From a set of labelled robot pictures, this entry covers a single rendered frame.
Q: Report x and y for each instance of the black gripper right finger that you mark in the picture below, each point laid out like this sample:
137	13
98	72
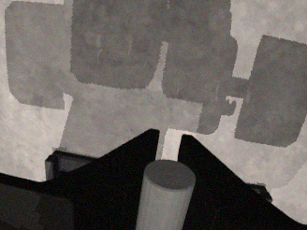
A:
221	201

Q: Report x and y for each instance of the white cylinder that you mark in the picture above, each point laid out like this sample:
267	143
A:
166	194

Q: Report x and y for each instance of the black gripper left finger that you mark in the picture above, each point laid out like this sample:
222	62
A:
101	195

